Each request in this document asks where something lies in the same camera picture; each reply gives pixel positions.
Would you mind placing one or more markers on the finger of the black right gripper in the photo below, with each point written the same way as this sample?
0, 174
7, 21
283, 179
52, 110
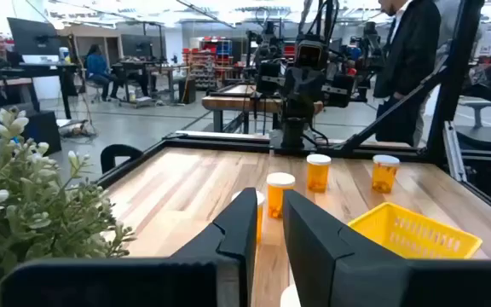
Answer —
339, 90
268, 77

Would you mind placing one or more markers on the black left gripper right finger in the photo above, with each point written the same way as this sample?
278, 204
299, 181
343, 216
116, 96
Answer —
356, 277

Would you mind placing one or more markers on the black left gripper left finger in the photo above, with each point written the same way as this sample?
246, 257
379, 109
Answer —
143, 281

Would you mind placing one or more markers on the orange pill bottle white cap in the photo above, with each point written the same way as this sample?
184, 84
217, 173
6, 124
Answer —
384, 177
277, 200
260, 221
318, 177

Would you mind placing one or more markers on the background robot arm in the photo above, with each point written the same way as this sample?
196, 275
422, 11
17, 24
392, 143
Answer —
267, 40
367, 47

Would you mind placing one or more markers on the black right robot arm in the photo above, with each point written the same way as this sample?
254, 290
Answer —
293, 134

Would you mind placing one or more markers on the yellow slotted plastic basket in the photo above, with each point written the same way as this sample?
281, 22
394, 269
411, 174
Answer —
373, 228

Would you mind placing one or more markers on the wooden workbench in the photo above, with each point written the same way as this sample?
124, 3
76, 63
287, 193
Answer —
228, 103

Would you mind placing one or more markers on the red parts shelf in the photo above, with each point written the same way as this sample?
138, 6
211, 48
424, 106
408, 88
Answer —
205, 59

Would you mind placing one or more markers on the black computer tower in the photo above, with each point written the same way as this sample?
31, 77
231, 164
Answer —
187, 90

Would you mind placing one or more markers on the silver aluminium extrusion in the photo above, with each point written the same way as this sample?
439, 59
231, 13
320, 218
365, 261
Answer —
454, 153

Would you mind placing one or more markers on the black chair back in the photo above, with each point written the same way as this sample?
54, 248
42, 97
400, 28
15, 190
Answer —
119, 150

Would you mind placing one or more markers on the small black monitor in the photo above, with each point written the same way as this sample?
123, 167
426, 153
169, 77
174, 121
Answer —
136, 44

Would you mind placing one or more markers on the grey bench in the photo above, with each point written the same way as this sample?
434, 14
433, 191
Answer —
477, 106

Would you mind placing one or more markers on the green artificial plant white buds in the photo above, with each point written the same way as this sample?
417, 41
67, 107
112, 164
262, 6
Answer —
24, 204

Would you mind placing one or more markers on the black floor cabinet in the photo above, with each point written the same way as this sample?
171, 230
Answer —
43, 130

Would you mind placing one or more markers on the black desk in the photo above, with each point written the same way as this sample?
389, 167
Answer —
49, 66

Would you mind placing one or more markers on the large black monitor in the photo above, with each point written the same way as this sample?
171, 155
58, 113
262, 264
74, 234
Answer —
32, 36

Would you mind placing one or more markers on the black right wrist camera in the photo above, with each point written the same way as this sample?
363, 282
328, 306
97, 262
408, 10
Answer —
310, 54

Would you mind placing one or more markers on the black rig frame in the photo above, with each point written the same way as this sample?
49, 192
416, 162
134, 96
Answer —
450, 85

